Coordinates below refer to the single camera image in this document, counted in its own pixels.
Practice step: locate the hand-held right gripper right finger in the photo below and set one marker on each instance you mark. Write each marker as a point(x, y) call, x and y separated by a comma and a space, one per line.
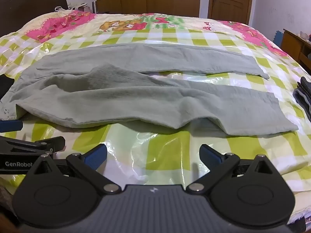
point(210, 155)

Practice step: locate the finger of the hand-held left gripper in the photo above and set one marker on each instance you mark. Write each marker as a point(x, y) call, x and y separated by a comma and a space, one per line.
point(36, 144)
point(11, 126)

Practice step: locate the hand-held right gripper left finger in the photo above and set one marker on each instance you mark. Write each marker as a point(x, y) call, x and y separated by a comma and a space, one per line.
point(96, 155)

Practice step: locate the grey-green pants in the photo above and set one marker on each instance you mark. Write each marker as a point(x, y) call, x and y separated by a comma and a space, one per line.
point(136, 102)

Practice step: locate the black cloth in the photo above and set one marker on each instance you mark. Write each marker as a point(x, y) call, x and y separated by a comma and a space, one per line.
point(6, 83)

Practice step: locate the clear plastic sheet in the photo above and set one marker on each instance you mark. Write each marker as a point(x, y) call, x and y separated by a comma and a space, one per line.
point(150, 155)

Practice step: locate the folded dark clothes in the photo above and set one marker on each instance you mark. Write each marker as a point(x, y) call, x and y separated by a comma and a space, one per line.
point(303, 97)

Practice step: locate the dark wooden headboard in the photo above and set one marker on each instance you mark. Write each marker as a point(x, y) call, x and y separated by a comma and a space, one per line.
point(29, 7)

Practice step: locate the green checked printed blanket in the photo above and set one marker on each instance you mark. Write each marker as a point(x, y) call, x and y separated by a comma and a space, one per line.
point(170, 31)

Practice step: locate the blue foam mat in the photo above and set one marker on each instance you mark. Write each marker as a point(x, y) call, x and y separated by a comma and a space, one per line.
point(277, 38)

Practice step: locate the white bag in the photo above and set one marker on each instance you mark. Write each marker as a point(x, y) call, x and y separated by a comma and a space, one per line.
point(81, 6)

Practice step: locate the brown wooden side table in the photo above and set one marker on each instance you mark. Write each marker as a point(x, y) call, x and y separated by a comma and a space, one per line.
point(295, 45)

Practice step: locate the metal flask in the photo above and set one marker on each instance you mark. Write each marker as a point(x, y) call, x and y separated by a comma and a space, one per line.
point(94, 6)

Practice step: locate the brown wooden door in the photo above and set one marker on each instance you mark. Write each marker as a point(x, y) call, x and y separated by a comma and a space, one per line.
point(229, 0)

